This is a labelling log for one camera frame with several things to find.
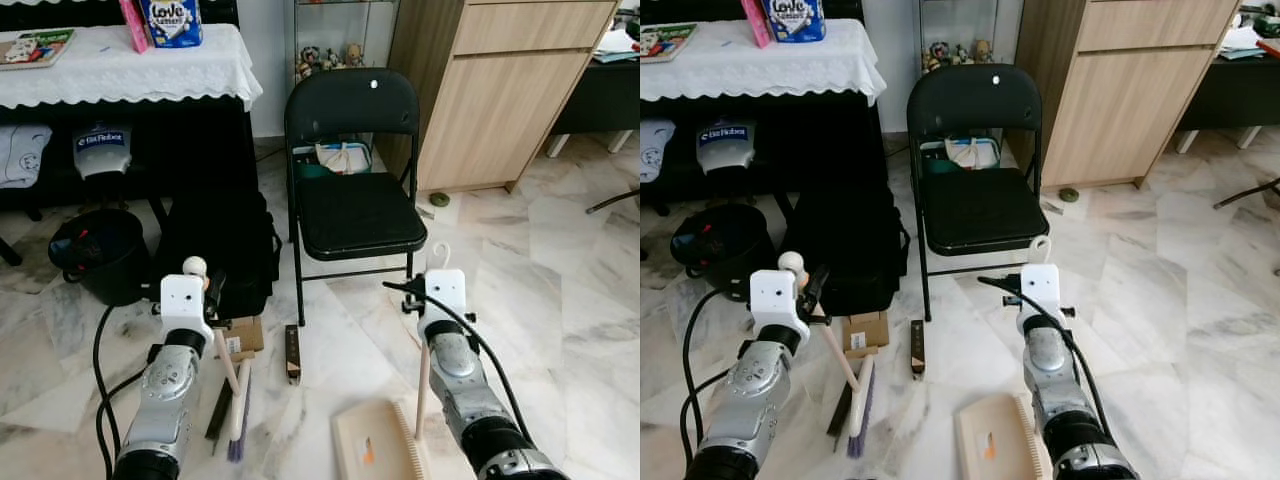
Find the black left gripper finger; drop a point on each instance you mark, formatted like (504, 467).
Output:
(217, 280)
(823, 277)

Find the dark brown block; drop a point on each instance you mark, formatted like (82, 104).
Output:
(293, 355)
(917, 350)

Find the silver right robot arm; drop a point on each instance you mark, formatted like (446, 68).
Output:
(1050, 365)
(460, 370)

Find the black fabric bag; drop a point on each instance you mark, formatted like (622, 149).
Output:
(225, 250)
(855, 245)

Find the small cardboard box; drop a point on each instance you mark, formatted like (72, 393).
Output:
(868, 330)
(245, 335)

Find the black plastic bucket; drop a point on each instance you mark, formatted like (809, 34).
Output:
(110, 270)
(735, 262)

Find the black table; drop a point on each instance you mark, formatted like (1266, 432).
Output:
(180, 140)

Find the black folding chair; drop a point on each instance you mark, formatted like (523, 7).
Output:
(980, 210)
(355, 215)

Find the grey device with blue label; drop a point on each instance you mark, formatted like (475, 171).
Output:
(102, 150)
(726, 145)

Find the box with white cloth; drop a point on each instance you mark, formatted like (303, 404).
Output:
(345, 158)
(972, 152)

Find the white printed bag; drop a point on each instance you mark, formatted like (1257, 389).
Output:
(655, 150)
(22, 155)

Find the white lace tablecloth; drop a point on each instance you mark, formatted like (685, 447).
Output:
(770, 65)
(140, 70)

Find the black metal furniture leg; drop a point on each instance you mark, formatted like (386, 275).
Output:
(1250, 190)
(612, 199)

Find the small green round object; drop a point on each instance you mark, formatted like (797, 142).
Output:
(1069, 195)
(440, 199)

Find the dark small figurine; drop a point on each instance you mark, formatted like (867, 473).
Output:
(938, 52)
(312, 58)

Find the blue tissue pack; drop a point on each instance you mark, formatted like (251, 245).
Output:
(795, 18)
(172, 22)

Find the pink box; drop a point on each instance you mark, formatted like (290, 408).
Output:
(134, 25)
(756, 22)

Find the tan small figurine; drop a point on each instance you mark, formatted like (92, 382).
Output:
(983, 50)
(353, 54)

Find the colourful picture book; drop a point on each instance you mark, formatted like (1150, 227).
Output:
(35, 48)
(665, 42)

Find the glass display shelf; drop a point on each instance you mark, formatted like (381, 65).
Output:
(340, 20)
(965, 18)

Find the black desk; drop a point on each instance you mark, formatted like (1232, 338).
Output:
(1235, 90)
(600, 95)

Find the stack of papers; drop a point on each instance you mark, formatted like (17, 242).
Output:
(618, 45)
(1245, 40)

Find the light wooden cabinet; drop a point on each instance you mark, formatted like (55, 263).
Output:
(1110, 100)
(490, 110)

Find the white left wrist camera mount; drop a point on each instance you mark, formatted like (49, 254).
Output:
(185, 305)
(775, 300)

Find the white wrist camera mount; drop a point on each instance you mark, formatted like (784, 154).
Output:
(185, 305)
(446, 295)
(1040, 290)
(775, 300)

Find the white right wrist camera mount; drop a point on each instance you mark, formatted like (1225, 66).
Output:
(1040, 290)
(446, 295)

